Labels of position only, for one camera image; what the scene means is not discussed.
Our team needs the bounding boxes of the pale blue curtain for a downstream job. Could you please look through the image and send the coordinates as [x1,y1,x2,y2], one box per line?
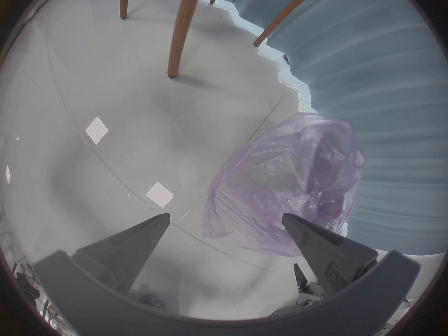
[182,0,448,255]

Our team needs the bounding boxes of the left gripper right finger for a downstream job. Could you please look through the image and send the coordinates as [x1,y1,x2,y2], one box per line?
[282,213,379,297]

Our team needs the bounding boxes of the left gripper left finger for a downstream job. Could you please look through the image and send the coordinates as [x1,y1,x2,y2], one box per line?
[71,213,171,296]

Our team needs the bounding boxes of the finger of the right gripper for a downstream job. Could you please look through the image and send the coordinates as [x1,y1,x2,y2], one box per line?
[293,263,308,288]

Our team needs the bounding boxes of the white chair with wooden legs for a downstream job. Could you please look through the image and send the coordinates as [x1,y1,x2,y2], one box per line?
[120,0,333,80]

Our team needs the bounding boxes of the purple plastic bag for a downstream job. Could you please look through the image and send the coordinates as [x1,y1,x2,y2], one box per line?
[201,113,365,257]

